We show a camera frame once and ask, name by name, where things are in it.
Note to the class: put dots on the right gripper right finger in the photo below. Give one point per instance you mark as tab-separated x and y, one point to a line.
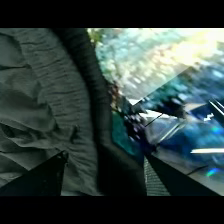
173	183

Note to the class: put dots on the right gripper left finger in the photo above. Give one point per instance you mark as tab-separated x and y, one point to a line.
36	180

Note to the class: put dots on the black garment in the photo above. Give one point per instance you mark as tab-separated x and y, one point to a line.
43	100

